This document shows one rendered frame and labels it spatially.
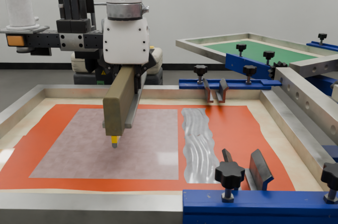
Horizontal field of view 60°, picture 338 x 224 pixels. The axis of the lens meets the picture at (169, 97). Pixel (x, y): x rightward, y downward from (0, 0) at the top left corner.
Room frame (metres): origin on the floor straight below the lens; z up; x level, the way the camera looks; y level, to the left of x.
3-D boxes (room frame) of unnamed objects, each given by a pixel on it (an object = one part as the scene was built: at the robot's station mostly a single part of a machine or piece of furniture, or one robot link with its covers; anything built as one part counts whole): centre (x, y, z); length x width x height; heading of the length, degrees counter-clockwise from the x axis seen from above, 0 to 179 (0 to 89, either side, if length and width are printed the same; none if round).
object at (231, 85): (0.92, -0.18, 0.98); 0.30 x 0.05 x 0.07; 89
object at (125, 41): (0.65, 0.09, 1.20); 0.10 x 0.08 x 0.11; 89
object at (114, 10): (0.65, 0.09, 1.26); 0.09 x 0.07 x 0.03; 89
